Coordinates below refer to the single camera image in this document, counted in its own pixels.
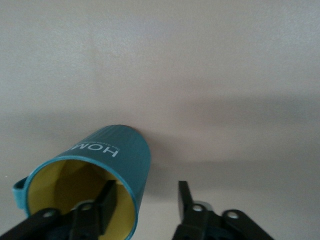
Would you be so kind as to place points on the teal cup with yellow inside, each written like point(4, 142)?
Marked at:
point(120, 160)

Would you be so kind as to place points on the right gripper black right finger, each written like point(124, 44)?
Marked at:
point(205, 225)

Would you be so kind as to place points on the brown table cover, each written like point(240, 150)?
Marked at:
point(200, 75)

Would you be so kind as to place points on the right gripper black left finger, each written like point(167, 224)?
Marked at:
point(75, 225)

